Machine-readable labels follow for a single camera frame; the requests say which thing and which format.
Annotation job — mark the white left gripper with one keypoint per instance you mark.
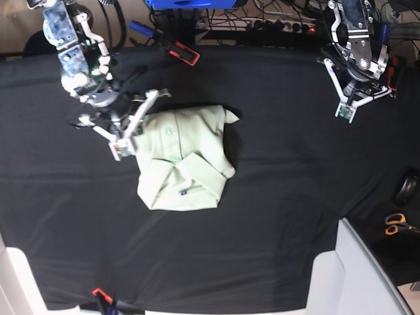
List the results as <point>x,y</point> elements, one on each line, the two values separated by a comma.
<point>353,89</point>

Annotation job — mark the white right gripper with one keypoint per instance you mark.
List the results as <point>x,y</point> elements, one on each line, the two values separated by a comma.
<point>120,127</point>

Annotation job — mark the light green T-shirt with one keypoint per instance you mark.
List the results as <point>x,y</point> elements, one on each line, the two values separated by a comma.
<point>181,158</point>

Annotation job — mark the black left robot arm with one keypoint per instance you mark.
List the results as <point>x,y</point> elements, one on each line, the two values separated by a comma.
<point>356,61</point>

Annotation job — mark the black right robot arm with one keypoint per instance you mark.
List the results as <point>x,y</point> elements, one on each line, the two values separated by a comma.
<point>87,76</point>

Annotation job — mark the red black clamp right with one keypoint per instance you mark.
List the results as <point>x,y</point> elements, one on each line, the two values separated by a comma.
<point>396,68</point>

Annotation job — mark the red black clamp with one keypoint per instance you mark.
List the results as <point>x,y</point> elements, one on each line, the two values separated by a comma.
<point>180,51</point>
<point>396,68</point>

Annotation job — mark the black table cloth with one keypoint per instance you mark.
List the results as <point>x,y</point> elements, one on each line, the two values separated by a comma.
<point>74,211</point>

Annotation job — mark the blue clamp right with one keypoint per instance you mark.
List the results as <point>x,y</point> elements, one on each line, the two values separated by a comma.
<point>384,34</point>

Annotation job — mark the blue clamp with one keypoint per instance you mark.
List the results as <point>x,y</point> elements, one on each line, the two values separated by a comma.
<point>118,308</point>
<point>384,34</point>

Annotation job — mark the black round object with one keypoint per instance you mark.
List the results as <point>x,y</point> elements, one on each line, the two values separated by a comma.
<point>408,187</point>

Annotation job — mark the red black clamp top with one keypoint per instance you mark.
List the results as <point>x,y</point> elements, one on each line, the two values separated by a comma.
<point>180,51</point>

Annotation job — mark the red clamp bottom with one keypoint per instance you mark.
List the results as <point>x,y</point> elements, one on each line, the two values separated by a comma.
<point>97,292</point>

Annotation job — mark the blue stand base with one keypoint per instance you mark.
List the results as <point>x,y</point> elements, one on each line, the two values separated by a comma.
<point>192,4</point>

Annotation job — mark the blue clamp bottom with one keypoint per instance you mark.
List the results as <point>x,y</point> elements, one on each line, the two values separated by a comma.
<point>118,308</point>

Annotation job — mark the white box right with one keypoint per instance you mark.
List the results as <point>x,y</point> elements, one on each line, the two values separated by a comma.
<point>350,280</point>

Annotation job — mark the white box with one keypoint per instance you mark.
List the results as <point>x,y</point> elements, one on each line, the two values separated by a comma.
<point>350,280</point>
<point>19,291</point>

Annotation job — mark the white box left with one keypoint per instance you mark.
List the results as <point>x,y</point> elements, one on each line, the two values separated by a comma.
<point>19,291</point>

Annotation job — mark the orange handled scissors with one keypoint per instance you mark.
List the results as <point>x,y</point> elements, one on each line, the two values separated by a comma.
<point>397,223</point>

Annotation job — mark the blue handled tool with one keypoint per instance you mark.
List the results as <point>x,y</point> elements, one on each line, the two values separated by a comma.
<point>141,28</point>

